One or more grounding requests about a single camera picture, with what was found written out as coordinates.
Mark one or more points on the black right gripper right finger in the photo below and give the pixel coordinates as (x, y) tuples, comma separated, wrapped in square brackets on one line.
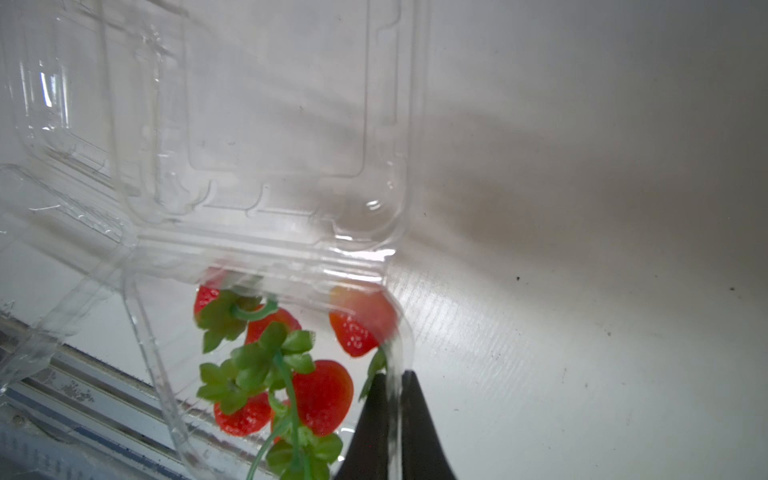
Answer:
[(422, 455)]

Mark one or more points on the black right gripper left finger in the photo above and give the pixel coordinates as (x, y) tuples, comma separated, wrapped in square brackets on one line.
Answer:
[(368, 453)]

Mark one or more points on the clear clamshell container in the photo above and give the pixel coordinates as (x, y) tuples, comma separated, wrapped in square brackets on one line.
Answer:
[(265, 147), (64, 237)]

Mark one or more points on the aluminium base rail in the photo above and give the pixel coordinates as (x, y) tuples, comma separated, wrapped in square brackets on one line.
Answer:
[(86, 400)]

